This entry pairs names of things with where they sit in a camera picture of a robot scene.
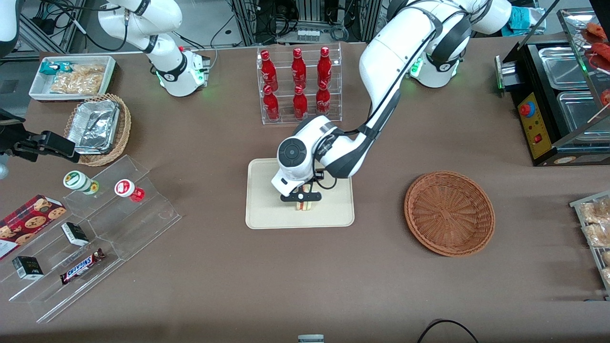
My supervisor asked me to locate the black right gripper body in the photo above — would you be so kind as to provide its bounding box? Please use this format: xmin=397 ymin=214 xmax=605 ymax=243
xmin=0 ymin=109 xmax=34 ymax=163

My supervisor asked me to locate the fried pastry piece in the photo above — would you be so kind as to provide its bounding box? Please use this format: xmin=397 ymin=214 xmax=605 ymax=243
xmin=584 ymin=223 xmax=610 ymax=248
xmin=579 ymin=198 xmax=610 ymax=224

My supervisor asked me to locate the red plaid cookie box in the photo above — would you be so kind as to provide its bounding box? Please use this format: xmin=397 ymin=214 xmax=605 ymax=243
xmin=0 ymin=194 xmax=67 ymax=261

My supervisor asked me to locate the aluminium frame rack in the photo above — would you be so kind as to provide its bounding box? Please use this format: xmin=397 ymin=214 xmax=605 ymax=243
xmin=19 ymin=0 xmax=87 ymax=54

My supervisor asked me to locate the wicker basket holding foil containers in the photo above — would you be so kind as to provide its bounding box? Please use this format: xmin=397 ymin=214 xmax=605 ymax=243
xmin=64 ymin=93 xmax=132 ymax=167

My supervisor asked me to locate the clear bag of crackers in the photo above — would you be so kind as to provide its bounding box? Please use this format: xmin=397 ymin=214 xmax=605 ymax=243
xmin=71 ymin=63 xmax=106 ymax=77
xmin=50 ymin=72 xmax=104 ymax=95

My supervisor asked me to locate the black Face printed box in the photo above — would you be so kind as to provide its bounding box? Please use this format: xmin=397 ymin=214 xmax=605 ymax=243
xmin=12 ymin=256 xmax=44 ymax=280

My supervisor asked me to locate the clear acrylic stepped shelf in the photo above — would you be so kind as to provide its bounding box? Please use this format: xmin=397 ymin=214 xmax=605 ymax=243
xmin=0 ymin=155 xmax=182 ymax=324

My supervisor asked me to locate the clear acrylic bottle rack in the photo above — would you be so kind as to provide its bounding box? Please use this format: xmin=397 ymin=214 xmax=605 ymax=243
xmin=257 ymin=43 xmax=343 ymax=126

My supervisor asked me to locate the cream rectangular plastic tray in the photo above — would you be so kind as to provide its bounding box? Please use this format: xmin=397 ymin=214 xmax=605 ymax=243
xmin=245 ymin=158 xmax=356 ymax=230

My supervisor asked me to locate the black food warmer appliance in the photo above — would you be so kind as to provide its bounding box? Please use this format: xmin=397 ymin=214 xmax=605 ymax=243
xmin=495 ymin=7 xmax=610 ymax=167

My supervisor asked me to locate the empty brown wicker basket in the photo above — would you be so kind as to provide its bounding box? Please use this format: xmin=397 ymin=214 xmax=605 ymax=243
xmin=404 ymin=171 xmax=496 ymax=258

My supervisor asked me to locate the red food piece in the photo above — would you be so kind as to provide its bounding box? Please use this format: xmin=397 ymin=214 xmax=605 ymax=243
xmin=591 ymin=42 xmax=610 ymax=72
xmin=586 ymin=21 xmax=609 ymax=41

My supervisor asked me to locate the teal plastic bag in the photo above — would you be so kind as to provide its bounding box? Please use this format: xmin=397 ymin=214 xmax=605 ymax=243
xmin=507 ymin=7 xmax=545 ymax=37

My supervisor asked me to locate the white rectangular snack bin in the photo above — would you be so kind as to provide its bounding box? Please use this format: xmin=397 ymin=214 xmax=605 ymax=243
xmin=29 ymin=55 xmax=117 ymax=103

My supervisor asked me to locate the green lid sunflower jar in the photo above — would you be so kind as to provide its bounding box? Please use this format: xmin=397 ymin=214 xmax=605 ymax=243
xmin=63 ymin=171 xmax=100 ymax=196

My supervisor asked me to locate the red soda bottle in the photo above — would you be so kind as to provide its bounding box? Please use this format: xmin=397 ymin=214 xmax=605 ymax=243
xmin=315 ymin=80 xmax=332 ymax=115
xmin=317 ymin=46 xmax=333 ymax=86
xmin=292 ymin=85 xmax=309 ymax=120
xmin=291 ymin=48 xmax=308 ymax=89
xmin=263 ymin=85 xmax=281 ymax=121
xmin=261 ymin=50 xmax=279 ymax=91

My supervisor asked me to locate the wire rack tray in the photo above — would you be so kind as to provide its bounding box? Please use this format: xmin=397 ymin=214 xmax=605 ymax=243
xmin=569 ymin=191 xmax=610 ymax=302

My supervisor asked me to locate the black floor cable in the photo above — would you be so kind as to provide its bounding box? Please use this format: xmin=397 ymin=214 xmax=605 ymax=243
xmin=417 ymin=319 xmax=479 ymax=343

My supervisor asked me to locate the Snickers chocolate bar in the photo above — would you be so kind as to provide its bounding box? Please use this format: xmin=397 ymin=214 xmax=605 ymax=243
xmin=60 ymin=248 xmax=106 ymax=285

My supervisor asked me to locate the steel warmer pan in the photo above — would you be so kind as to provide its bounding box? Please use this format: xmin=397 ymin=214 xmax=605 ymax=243
xmin=538 ymin=46 xmax=590 ymax=91
xmin=556 ymin=91 xmax=610 ymax=135

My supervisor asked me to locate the small black box white label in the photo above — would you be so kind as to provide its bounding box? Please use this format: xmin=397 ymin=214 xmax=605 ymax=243
xmin=61 ymin=222 xmax=90 ymax=247

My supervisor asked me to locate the stack of foil containers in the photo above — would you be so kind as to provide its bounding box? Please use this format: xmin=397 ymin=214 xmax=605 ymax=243
xmin=67 ymin=99 xmax=120 ymax=155

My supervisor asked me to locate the teal snack packet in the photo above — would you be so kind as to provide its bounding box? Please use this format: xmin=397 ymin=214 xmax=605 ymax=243
xmin=40 ymin=61 xmax=73 ymax=76

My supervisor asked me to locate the red lid white jar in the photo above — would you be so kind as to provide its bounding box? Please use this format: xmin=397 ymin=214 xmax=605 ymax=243
xmin=114 ymin=179 xmax=145 ymax=203

